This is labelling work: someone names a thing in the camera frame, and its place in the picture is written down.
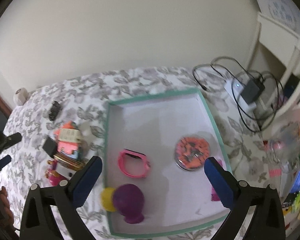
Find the black cable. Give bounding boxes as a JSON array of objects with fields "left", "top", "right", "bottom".
[{"left": 192, "top": 56, "right": 285, "bottom": 133}]

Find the black charger brick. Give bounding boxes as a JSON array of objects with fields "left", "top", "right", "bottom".
[{"left": 241, "top": 79, "right": 265, "bottom": 105}]

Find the pink kids watch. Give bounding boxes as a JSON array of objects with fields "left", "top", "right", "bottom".
[{"left": 117, "top": 149, "right": 151, "bottom": 179}]

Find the floral fleece blanket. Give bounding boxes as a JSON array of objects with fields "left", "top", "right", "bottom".
[{"left": 0, "top": 67, "right": 270, "bottom": 228}]

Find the black power adapter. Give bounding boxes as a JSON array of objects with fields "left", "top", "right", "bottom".
[{"left": 42, "top": 137, "right": 58, "bottom": 158}]

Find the pink yellow toy figure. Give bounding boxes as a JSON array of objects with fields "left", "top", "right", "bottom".
[{"left": 45, "top": 160, "right": 67, "bottom": 186}]

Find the white power strip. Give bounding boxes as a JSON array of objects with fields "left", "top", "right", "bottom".
[{"left": 224, "top": 79, "right": 256, "bottom": 113}]

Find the pink highlighter marker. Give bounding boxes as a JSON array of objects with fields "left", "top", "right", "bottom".
[{"left": 211, "top": 159, "right": 223, "bottom": 202}]

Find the round tin orange lid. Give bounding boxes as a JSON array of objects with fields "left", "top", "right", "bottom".
[{"left": 174, "top": 137, "right": 211, "bottom": 171}]

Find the white shelf unit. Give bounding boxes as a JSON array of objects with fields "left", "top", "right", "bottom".
[{"left": 245, "top": 12, "right": 300, "bottom": 117}]

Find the clear glass jar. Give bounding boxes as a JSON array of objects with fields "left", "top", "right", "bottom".
[{"left": 266, "top": 123, "right": 300, "bottom": 173}]

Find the orange blue toy case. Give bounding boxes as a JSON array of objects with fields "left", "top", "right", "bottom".
[
  {"left": 54, "top": 121, "right": 82, "bottom": 144},
  {"left": 57, "top": 140, "right": 82, "bottom": 160}
]

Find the black toy car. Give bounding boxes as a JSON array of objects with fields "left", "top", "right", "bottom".
[{"left": 49, "top": 101, "right": 61, "bottom": 121}]

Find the white smart watch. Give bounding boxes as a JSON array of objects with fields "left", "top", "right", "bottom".
[{"left": 56, "top": 164, "right": 76, "bottom": 180}]

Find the purple yellow mushroom toy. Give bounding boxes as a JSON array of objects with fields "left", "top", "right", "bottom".
[{"left": 100, "top": 184, "right": 145, "bottom": 224}]

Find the cream hair claw clip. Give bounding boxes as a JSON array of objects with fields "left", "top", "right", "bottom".
[{"left": 58, "top": 128, "right": 81, "bottom": 143}]

